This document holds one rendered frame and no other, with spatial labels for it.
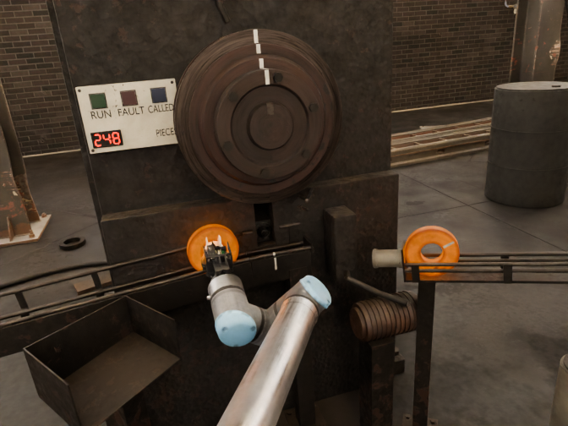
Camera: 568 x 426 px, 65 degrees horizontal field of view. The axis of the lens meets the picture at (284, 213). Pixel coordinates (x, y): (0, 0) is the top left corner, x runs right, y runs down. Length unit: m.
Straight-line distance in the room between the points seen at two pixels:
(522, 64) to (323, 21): 4.23
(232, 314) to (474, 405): 1.15
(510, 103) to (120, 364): 3.20
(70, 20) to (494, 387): 1.90
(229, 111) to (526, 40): 4.62
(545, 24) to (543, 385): 3.85
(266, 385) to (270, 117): 0.65
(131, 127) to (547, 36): 4.52
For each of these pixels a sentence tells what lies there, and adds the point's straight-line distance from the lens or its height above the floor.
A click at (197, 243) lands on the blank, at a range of 1.34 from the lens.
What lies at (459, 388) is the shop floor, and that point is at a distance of 2.01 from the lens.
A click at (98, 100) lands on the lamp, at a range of 1.34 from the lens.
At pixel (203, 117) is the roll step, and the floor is 1.15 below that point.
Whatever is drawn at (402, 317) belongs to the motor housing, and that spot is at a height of 0.49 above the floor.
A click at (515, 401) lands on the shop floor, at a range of 2.01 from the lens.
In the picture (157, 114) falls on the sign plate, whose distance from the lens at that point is 1.34.
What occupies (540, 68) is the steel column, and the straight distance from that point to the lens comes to 5.30.
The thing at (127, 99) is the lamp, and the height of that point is 1.20.
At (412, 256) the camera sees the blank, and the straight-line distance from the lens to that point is 1.39.
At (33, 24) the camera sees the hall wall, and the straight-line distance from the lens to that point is 7.44.
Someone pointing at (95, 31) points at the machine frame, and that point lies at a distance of 1.36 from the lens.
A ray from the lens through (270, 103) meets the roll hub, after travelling 1.15.
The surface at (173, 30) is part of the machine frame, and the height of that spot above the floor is 1.37.
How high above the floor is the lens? 1.31
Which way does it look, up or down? 21 degrees down
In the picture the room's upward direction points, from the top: 4 degrees counter-clockwise
